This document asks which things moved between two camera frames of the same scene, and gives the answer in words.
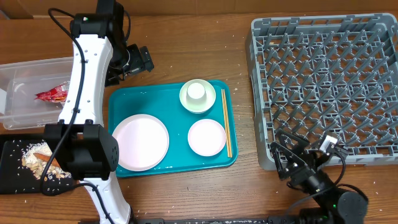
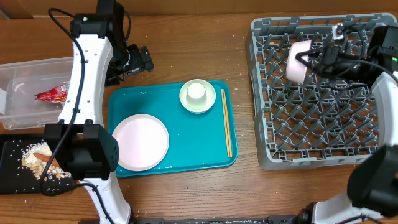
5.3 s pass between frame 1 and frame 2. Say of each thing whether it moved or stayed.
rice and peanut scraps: stayed
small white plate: moved
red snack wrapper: stayed
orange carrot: stayed
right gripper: moved
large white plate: stayed
